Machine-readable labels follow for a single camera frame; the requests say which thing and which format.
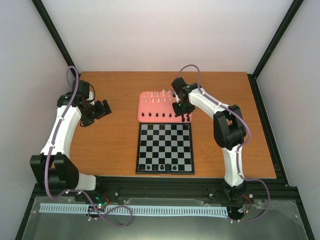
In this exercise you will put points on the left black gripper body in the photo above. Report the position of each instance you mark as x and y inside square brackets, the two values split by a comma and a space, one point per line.
[93, 113]

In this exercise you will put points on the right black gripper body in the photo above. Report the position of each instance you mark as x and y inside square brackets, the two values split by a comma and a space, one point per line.
[183, 108]

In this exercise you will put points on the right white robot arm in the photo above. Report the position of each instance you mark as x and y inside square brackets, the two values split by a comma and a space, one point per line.
[229, 130]

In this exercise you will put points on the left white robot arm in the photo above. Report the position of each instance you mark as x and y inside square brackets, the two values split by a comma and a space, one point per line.
[53, 168]

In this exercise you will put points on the left controller circuit board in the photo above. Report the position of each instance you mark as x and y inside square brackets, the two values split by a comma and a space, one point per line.
[102, 201]

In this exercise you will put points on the pink plastic tray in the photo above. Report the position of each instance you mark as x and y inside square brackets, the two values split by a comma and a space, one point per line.
[163, 104]

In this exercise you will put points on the black white chessboard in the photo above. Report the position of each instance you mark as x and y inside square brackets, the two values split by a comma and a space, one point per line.
[165, 143]

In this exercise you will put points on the clear acrylic cover sheet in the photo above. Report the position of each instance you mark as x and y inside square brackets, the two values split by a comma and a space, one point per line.
[282, 222]

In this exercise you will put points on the black aluminium frame base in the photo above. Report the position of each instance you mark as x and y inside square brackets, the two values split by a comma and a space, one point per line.
[123, 187]

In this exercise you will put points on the light blue slotted cable duct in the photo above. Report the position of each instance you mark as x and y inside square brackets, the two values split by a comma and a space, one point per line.
[136, 210]

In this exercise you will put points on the left black corner post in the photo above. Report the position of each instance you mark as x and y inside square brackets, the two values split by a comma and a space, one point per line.
[44, 15]

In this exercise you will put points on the black corner post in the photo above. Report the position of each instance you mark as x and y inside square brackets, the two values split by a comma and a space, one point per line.
[44, 15]
[279, 33]

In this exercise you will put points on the right black corner post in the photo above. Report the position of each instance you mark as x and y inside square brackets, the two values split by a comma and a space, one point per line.
[279, 33]

